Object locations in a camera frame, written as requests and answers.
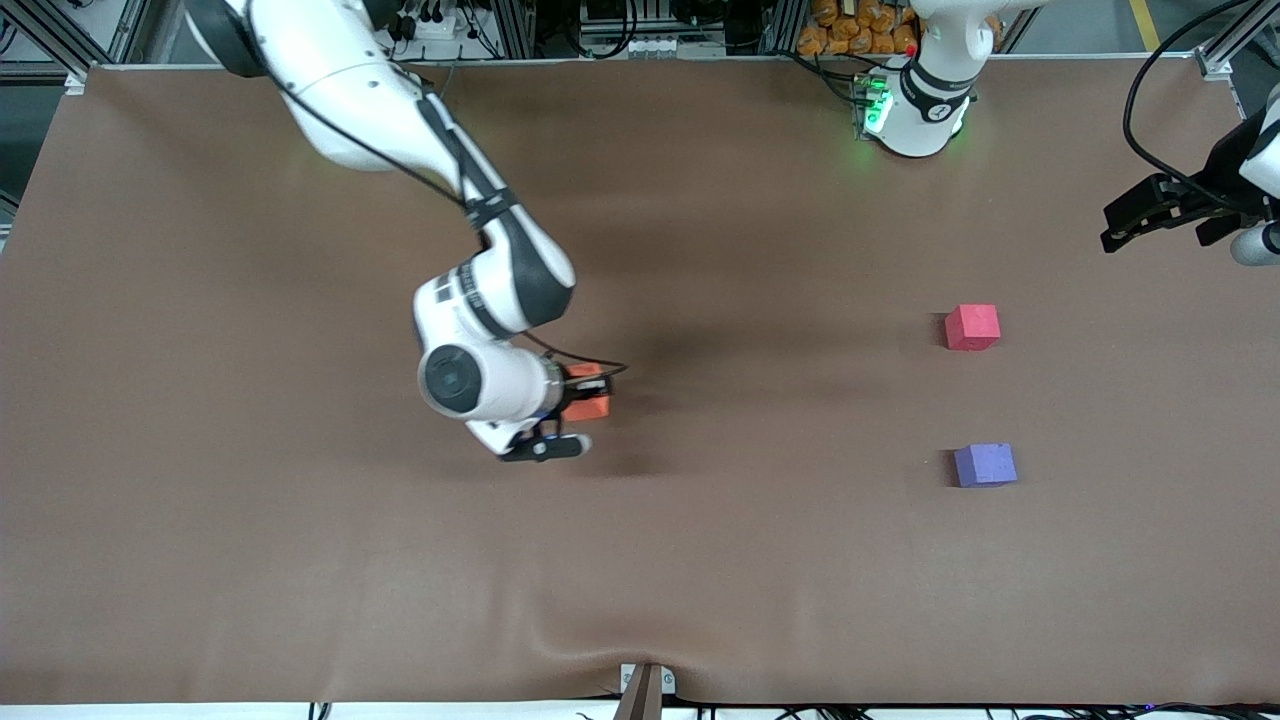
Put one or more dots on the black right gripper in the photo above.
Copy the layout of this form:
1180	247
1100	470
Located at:
561	391

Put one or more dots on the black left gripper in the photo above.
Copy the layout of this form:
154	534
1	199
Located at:
1207	195

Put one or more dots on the orange foam block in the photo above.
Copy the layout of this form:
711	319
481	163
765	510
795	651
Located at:
588	408

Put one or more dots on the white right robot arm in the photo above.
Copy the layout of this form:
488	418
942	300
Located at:
350	90

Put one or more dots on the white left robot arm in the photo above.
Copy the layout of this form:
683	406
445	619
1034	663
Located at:
925	120

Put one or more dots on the brown table mat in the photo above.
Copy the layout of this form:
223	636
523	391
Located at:
640	560

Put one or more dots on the red foam block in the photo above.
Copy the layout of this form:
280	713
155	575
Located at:
971	327

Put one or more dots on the purple foam block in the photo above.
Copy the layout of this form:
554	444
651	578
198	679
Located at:
985	466

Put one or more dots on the bag of orange balls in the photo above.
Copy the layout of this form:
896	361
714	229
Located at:
860	28

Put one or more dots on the white power strip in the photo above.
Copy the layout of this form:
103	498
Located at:
430	25

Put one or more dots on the aluminium frame strut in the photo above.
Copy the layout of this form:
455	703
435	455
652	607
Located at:
1230	45
60	40

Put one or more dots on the metal clamp bracket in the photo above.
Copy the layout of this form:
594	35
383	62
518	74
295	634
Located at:
628	680

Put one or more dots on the brown camera post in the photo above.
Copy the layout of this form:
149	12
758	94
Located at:
642	700

